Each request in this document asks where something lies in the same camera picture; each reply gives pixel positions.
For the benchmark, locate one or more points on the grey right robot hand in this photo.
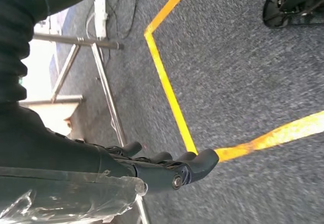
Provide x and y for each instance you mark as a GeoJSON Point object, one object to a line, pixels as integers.
{"type": "Point", "coordinates": [75, 175]}

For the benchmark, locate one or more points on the stainless steel workbench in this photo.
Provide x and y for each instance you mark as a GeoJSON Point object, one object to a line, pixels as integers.
{"type": "Point", "coordinates": [106, 88]}

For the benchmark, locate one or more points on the white power strip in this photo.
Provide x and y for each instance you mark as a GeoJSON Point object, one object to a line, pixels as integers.
{"type": "Point", "coordinates": [100, 17]}

